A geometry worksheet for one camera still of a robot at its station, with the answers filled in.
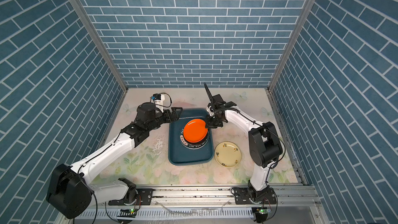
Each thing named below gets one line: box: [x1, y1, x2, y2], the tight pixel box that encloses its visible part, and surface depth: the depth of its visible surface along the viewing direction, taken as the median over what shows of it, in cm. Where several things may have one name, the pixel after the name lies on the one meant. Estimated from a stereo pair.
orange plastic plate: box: [183, 118, 208, 144], surface depth 93 cm
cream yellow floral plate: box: [214, 141, 242, 168], surface depth 89 cm
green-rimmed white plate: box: [179, 126, 210, 150], surface depth 90 cm
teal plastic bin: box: [167, 108, 215, 166], surface depth 90 cm
